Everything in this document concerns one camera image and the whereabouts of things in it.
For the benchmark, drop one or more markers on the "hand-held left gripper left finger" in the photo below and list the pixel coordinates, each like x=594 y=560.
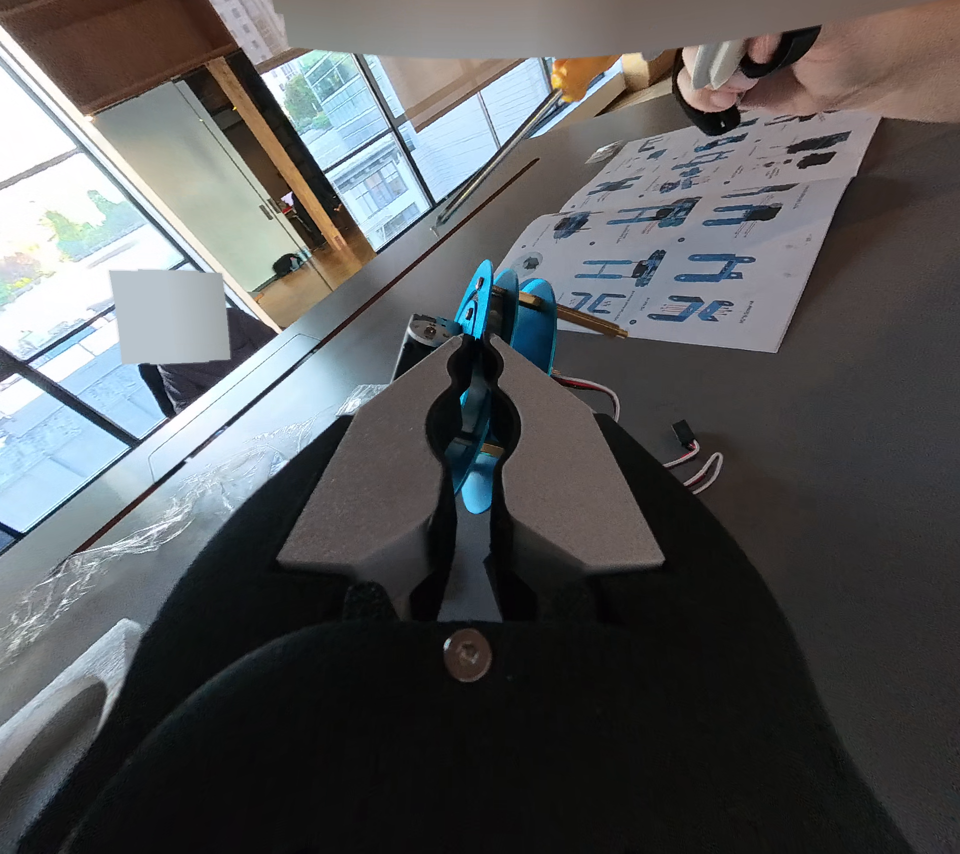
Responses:
x=375 y=487

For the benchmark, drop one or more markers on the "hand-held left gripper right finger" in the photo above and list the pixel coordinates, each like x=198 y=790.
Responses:
x=581 y=494

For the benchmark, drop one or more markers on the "blue toy robot arm base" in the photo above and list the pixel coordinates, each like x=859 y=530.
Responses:
x=525 y=337

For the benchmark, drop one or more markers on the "person's right forearm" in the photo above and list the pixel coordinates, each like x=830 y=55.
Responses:
x=930 y=59

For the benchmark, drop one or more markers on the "grey desk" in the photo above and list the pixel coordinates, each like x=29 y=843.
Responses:
x=825 y=419

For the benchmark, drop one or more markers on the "person's right hand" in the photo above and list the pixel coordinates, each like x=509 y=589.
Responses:
x=810 y=82

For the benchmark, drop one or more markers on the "cardboard box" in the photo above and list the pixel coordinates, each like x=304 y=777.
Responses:
x=649 y=71

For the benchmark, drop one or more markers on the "tiny clear parts bag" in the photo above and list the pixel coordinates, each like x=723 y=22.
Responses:
x=361 y=401

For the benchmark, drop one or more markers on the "small clear screw bag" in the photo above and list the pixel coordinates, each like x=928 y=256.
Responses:
x=606 y=153

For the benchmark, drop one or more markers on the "instruction booklet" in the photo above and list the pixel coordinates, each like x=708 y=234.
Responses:
x=712 y=239

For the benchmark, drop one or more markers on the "clear plastic wrap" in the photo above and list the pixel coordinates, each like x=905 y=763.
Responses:
x=150 y=532

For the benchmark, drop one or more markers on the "white foam block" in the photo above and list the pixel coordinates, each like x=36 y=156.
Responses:
x=52 y=689

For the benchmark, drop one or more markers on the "large window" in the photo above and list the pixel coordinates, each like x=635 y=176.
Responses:
x=45 y=254

